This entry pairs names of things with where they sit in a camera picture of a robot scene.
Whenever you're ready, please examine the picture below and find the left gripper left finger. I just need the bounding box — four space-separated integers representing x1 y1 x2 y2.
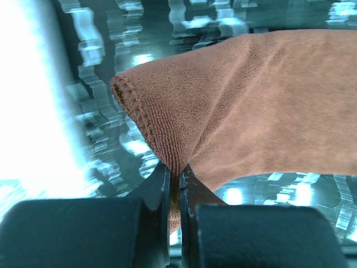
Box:
1 163 171 267

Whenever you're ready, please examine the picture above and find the brown towel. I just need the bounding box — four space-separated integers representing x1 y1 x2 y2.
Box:
110 30 356 231

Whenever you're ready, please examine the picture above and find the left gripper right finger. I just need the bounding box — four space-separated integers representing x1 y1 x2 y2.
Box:
180 166 348 268

